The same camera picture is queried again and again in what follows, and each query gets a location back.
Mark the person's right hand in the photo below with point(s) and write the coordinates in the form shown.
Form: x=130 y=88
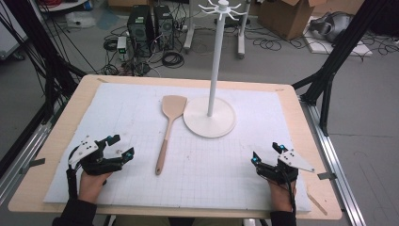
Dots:
x=280 y=197

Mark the white stand leg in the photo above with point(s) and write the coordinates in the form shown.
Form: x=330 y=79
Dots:
x=241 y=40
x=189 y=34

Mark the white utensil rack stand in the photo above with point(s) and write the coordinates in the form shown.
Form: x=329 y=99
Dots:
x=209 y=121

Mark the black computer tower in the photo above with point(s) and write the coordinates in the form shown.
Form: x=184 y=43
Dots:
x=163 y=25
x=140 y=28

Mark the wooden spatula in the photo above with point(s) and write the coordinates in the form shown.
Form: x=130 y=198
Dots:
x=172 y=108

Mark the clear plastic bag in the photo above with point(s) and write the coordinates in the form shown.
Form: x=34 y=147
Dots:
x=80 y=19

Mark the small white box device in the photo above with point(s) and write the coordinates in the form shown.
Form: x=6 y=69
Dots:
x=121 y=47

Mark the white flat board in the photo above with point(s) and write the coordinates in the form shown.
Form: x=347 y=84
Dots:
x=316 y=47

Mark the brown cardboard box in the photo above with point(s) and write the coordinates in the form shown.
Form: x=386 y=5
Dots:
x=282 y=19

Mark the aluminium rail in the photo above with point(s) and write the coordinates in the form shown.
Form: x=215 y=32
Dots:
x=338 y=169
x=22 y=160

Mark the thin wooden stick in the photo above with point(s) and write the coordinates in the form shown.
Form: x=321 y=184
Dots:
x=317 y=204

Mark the black metal frame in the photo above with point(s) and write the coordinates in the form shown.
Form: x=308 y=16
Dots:
x=338 y=53
x=50 y=62

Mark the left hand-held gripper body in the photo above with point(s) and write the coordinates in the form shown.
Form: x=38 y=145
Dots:
x=91 y=163

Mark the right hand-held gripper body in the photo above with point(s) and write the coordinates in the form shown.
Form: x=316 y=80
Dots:
x=282 y=171

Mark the person's left hand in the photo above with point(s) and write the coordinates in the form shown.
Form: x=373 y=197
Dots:
x=90 y=186

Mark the grey tape piece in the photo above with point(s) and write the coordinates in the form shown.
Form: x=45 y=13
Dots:
x=327 y=175
x=37 y=162

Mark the grey bag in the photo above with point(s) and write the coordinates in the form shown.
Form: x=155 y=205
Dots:
x=332 y=26

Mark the white grid mat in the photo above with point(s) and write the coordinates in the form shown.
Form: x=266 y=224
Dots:
x=207 y=169

